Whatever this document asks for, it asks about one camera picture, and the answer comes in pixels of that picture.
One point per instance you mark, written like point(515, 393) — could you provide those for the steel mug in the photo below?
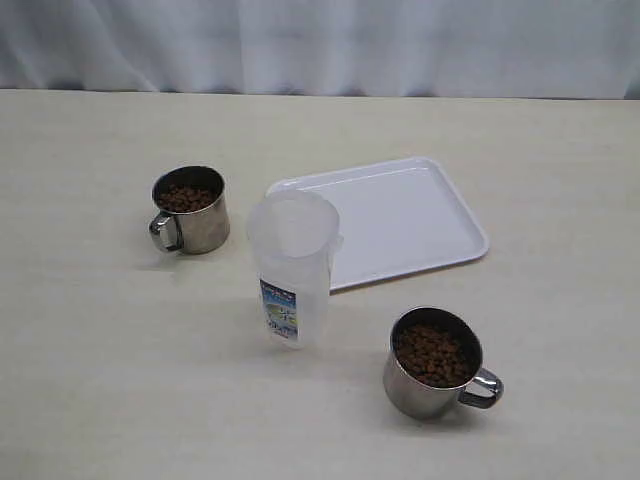
point(192, 217)
point(435, 362)

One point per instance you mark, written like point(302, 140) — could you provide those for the clear plastic container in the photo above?
point(293, 236)

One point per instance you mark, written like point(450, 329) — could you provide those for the white plastic tray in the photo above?
point(397, 218)

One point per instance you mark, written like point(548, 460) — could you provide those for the white curtain backdrop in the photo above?
point(530, 49)

